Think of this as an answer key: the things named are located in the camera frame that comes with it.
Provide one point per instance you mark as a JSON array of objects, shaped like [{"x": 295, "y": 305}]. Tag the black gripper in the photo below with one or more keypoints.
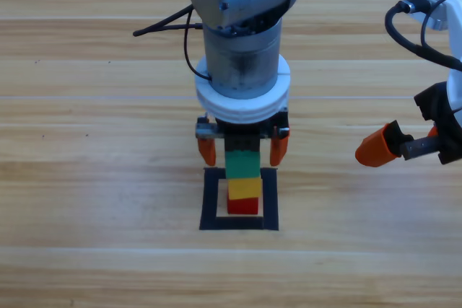
[
  {"x": 449, "y": 138},
  {"x": 242, "y": 138}
]

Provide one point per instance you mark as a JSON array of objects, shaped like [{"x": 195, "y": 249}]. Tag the green wooden block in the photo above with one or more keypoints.
[{"x": 242, "y": 165}]

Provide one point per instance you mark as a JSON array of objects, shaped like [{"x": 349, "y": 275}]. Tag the yellow wooden block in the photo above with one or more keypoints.
[{"x": 245, "y": 189}]

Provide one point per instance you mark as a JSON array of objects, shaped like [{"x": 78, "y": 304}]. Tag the red wooden block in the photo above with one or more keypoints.
[{"x": 242, "y": 206}]

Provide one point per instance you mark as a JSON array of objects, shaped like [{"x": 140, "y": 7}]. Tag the black tape rectangle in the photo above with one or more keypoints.
[{"x": 210, "y": 196}]

